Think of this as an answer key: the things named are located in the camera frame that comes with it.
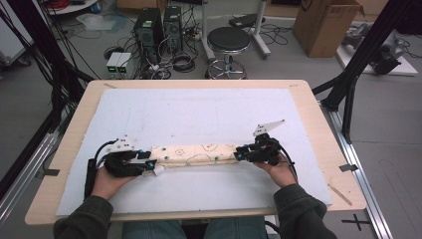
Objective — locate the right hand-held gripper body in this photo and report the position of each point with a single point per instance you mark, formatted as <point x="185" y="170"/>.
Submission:
<point x="265" y="151"/>

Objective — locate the round white table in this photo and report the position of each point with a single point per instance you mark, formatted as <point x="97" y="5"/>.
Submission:
<point x="73" y="7"/>

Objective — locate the black tape piece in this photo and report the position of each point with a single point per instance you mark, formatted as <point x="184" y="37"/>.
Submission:
<point x="49" y="172"/>
<point x="348" y="167"/>

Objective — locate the white table mat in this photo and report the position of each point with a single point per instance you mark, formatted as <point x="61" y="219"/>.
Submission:
<point x="199" y="109"/>

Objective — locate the large black computer tower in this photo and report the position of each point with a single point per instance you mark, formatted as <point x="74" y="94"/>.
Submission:
<point x="147" y="33"/>

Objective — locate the slim black computer tower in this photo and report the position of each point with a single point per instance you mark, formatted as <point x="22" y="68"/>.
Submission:
<point x="173" y="30"/>

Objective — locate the white panel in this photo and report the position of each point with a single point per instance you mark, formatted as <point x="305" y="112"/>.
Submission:
<point x="11" y="40"/>

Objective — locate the clear plastic sheet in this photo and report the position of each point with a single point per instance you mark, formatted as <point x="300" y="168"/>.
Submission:
<point x="96" y="21"/>

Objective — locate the black round stool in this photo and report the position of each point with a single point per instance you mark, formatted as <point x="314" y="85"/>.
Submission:
<point x="229" y="39"/>

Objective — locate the person's left hand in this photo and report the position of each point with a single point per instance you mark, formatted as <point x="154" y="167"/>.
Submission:
<point x="106" y="184"/>

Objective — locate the white board with grey devices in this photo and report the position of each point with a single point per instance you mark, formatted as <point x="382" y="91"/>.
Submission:
<point x="384" y="56"/>

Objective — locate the wooden table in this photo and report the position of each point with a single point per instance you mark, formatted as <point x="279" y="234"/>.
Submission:
<point x="341" y="186"/>

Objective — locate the thin wooden stick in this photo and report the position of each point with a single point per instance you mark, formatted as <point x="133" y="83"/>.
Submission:
<point x="340" y="194"/>

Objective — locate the black tape cross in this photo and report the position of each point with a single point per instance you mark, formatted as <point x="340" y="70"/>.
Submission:
<point x="356" y="221"/>

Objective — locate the cardboard box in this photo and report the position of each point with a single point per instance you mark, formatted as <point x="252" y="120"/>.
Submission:
<point x="326" y="26"/>

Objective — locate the aluminium floor rail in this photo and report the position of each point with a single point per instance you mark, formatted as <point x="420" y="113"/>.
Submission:
<point x="23" y="179"/>
<point x="365" y="186"/>

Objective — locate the flat black case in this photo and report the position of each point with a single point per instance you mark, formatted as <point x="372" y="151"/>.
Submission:
<point x="245" y="20"/>

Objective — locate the person's left leg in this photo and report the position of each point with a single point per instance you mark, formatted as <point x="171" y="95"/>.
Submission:
<point x="152" y="230"/>

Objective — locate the person's leg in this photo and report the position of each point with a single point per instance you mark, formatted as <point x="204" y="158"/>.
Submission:
<point x="235" y="229"/>
<point x="152" y="230"/>

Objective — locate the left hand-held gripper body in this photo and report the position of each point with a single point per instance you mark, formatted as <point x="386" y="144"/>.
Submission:
<point x="121" y="164"/>

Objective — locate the person's right hand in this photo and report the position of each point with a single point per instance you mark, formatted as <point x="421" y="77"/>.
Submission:
<point x="282" y="174"/>

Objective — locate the cream cloth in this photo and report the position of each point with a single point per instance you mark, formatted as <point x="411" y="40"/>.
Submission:
<point x="195" y="155"/>

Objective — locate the person's right leg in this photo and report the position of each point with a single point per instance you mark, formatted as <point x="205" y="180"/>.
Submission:
<point x="235" y="229"/>

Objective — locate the white power supply box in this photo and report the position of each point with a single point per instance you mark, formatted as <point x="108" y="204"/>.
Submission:
<point x="112" y="61"/>
<point x="124" y="61"/>

